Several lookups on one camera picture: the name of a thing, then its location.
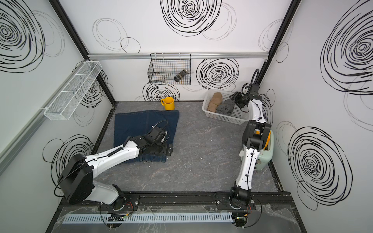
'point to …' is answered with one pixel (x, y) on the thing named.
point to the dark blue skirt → (138, 124)
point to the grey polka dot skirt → (225, 108)
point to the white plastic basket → (237, 116)
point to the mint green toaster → (265, 156)
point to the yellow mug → (168, 102)
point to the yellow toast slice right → (266, 144)
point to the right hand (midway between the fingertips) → (233, 97)
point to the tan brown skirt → (216, 100)
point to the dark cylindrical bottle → (181, 74)
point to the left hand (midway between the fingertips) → (166, 149)
